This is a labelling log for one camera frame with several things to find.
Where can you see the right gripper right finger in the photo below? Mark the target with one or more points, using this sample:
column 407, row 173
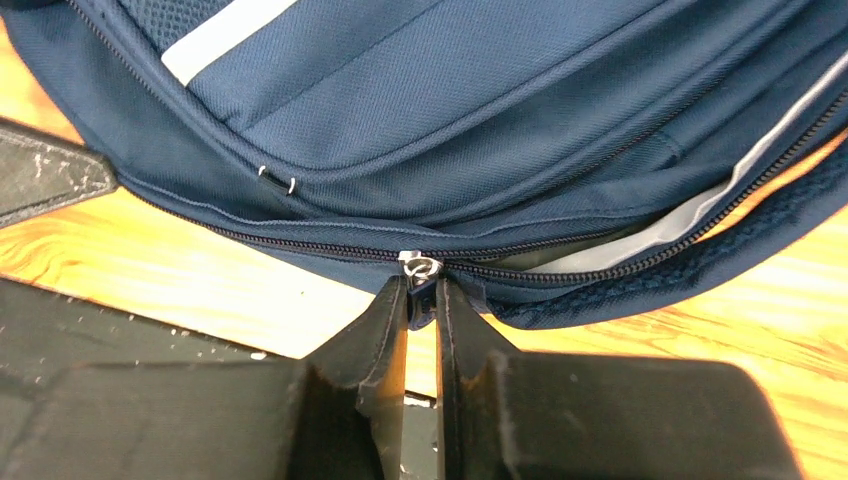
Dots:
column 506, row 413

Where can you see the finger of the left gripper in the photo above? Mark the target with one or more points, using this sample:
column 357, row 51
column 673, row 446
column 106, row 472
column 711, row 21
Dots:
column 41, row 173

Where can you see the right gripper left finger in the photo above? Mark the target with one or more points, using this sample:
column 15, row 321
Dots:
column 79, row 400

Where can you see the navy blue student backpack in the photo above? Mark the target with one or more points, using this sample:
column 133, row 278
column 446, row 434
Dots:
column 564, row 161

